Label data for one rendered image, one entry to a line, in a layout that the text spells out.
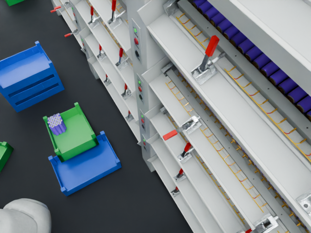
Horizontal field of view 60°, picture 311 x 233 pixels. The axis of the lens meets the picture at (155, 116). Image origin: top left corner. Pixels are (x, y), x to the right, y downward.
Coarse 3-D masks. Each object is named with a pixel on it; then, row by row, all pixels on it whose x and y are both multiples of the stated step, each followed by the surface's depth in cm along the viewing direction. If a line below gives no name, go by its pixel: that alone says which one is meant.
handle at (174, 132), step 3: (183, 126) 65; (186, 126) 65; (189, 126) 65; (174, 129) 64; (177, 129) 65; (180, 129) 64; (183, 129) 65; (171, 132) 64; (174, 132) 64; (177, 132) 64; (165, 135) 64; (168, 135) 64; (171, 135) 64; (174, 135) 64; (165, 138) 63; (168, 138) 64
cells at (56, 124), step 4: (52, 116) 147; (56, 116) 146; (60, 116) 146; (48, 120) 146; (52, 120) 144; (56, 120) 144; (60, 120) 143; (52, 124) 142; (56, 124) 141; (60, 124) 142; (64, 124) 146; (52, 128) 141; (56, 128) 142; (60, 128) 145; (64, 128) 146; (56, 132) 143; (60, 132) 145
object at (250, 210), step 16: (160, 64) 71; (160, 80) 74; (160, 96) 73; (176, 96) 71; (176, 112) 69; (192, 112) 68; (208, 112) 67; (224, 128) 64; (192, 144) 65; (208, 144) 64; (208, 160) 63; (224, 176) 61; (240, 176) 59; (240, 192) 58; (272, 192) 56; (240, 208) 57; (256, 208) 56; (288, 208) 55
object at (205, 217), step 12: (156, 144) 108; (168, 156) 105; (168, 168) 103; (180, 168) 102; (180, 180) 100; (192, 192) 97; (192, 204) 96; (204, 204) 95; (204, 216) 93; (204, 228) 92; (216, 228) 91
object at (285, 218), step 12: (168, 72) 71; (180, 84) 69; (192, 96) 67; (204, 120) 64; (216, 132) 62; (228, 144) 60; (240, 156) 59; (240, 168) 58; (252, 180) 56; (264, 192) 55; (264, 204) 55; (276, 204) 53; (288, 216) 52; (288, 228) 51
